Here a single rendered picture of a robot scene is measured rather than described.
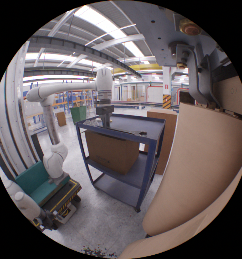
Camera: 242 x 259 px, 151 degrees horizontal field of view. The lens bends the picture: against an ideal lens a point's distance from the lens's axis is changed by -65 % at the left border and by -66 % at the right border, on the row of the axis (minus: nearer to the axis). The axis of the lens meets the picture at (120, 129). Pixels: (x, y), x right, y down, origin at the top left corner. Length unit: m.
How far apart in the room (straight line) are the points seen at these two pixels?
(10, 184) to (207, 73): 1.12
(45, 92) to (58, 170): 0.63
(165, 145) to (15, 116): 1.58
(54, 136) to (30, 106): 3.84
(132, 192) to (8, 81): 1.59
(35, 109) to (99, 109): 4.30
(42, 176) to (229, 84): 1.25
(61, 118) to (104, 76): 4.20
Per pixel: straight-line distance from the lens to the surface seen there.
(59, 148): 0.96
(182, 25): 0.23
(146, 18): 0.37
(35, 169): 0.98
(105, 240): 1.09
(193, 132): 0.22
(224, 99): 0.32
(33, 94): 0.77
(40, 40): 6.79
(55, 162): 0.86
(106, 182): 1.21
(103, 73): 0.58
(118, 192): 1.11
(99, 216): 1.15
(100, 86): 0.57
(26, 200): 0.57
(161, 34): 0.44
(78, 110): 4.00
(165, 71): 10.58
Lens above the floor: 1.08
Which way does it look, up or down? 20 degrees down
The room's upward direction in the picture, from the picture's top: 1 degrees counter-clockwise
